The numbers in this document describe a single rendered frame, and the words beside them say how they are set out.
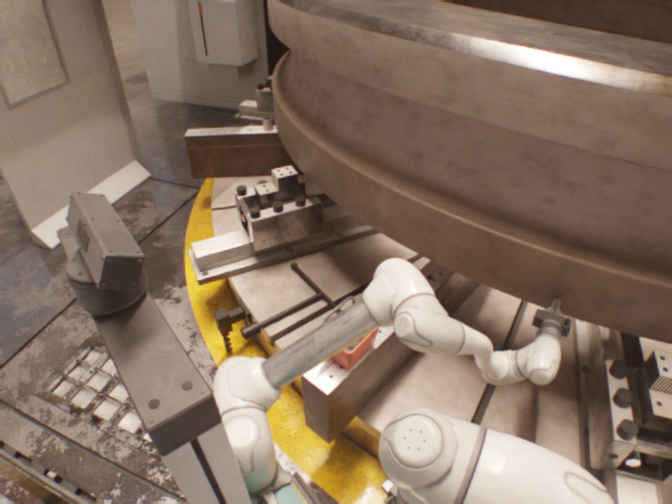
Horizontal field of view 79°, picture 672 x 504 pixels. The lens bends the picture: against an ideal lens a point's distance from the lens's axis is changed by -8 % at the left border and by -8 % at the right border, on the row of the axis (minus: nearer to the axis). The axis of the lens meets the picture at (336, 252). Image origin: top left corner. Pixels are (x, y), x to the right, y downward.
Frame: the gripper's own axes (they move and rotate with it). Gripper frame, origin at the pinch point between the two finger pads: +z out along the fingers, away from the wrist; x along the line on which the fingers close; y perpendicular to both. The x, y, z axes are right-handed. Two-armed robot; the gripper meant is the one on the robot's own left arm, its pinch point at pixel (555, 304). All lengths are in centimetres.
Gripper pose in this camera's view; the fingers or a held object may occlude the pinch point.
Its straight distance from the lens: 185.3
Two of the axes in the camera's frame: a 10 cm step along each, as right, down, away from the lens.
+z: 4.8, -5.5, 6.8
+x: -8.8, -3.0, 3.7
